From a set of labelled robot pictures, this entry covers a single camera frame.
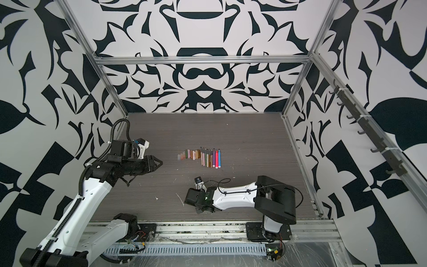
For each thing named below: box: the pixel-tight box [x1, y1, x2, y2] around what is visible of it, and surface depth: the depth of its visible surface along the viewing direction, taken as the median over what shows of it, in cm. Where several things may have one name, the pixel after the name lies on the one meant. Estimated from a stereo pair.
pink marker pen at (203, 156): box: [202, 147, 206, 167], surface depth 101 cm
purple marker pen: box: [212, 147, 216, 168], surface depth 98 cm
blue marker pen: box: [217, 148, 222, 169], surface depth 98 cm
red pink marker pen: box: [215, 150, 219, 170], surface depth 98 cm
